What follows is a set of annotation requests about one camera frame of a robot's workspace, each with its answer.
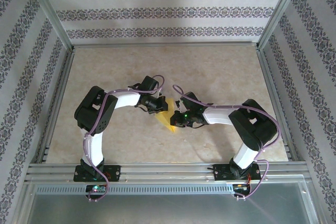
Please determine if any yellow square paper sheet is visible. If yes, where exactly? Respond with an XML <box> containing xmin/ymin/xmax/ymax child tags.
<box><xmin>154</xmin><ymin>98</ymin><xmax>177</xmax><ymax>133</ymax></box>

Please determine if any shiny metal sheet panel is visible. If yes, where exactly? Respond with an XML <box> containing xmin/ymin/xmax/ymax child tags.
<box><xmin>25</xmin><ymin>182</ymin><xmax>322</xmax><ymax>224</ymax></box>

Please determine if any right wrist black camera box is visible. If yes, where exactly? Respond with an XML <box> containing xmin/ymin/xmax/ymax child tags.
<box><xmin>179</xmin><ymin>91</ymin><xmax>203</xmax><ymax>111</ymax></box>

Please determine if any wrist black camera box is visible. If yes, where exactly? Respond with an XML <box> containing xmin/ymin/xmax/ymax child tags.
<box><xmin>179</xmin><ymin>91</ymin><xmax>203</xmax><ymax>111</ymax></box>
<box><xmin>137</xmin><ymin>76</ymin><xmax>159</xmax><ymax>95</ymax></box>

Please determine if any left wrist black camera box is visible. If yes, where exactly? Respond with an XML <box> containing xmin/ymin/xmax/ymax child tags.
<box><xmin>137</xmin><ymin>76</ymin><xmax>159</xmax><ymax>95</ymax></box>

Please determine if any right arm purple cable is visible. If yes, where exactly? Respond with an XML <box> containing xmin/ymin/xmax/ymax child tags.
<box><xmin>172</xmin><ymin>84</ymin><xmax>281</xmax><ymax>200</ymax></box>

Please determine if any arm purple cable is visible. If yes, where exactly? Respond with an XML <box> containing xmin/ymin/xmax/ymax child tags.
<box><xmin>82</xmin><ymin>74</ymin><xmax>165</xmax><ymax>202</ymax></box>
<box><xmin>172</xmin><ymin>84</ymin><xmax>281</xmax><ymax>200</ymax></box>

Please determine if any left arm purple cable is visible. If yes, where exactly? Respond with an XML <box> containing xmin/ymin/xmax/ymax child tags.
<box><xmin>82</xmin><ymin>74</ymin><xmax>165</xmax><ymax>202</ymax></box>

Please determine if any long aluminium mounting rail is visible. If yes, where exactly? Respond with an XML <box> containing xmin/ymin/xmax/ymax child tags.
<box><xmin>25</xmin><ymin>162</ymin><xmax>312</xmax><ymax>183</ymax></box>

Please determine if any aluminium table edge rail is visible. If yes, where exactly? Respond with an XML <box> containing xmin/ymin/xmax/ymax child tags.
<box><xmin>34</xmin><ymin>47</ymin><xmax>76</xmax><ymax>164</ymax></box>
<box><xmin>256</xmin><ymin>47</ymin><xmax>300</xmax><ymax>162</ymax></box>
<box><xmin>71</xmin><ymin>41</ymin><xmax>260</xmax><ymax>49</ymax></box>

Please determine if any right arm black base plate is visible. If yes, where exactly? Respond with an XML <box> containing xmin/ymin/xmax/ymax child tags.
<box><xmin>213</xmin><ymin>163</ymin><xmax>261</xmax><ymax>182</ymax></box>

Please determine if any grey slotted cable duct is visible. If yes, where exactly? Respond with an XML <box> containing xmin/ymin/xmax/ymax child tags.
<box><xmin>35</xmin><ymin>183</ymin><xmax>235</xmax><ymax>196</ymax></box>

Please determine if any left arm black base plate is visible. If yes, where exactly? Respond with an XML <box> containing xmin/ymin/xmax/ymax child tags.
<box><xmin>73</xmin><ymin>165</ymin><xmax>122</xmax><ymax>183</ymax></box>

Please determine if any aluminium frame post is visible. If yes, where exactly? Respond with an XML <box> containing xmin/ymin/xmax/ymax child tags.
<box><xmin>22</xmin><ymin>0</ymin><xmax>75</xmax><ymax>49</ymax></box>
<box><xmin>258</xmin><ymin>0</ymin><xmax>308</xmax><ymax>49</ymax></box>

